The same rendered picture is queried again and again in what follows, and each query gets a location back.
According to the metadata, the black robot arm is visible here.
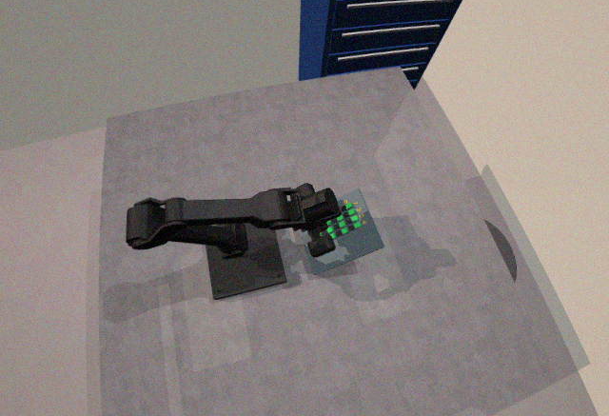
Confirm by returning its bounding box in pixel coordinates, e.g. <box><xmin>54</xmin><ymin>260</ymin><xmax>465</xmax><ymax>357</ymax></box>
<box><xmin>126</xmin><ymin>188</ymin><xmax>342</xmax><ymax>260</ymax></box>

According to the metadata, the grey switch panel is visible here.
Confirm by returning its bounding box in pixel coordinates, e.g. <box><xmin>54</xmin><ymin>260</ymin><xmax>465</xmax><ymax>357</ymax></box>
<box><xmin>299</xmin><ymin>188</ymin><xmax>385</xmax><ymax>275</ymax></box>

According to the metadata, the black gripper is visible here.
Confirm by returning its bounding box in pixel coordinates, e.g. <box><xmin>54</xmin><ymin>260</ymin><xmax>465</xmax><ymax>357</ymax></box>
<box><xmin>293</xmin><ymin>183</ymin><xmax>336</xmax><ymax>257</ymax></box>

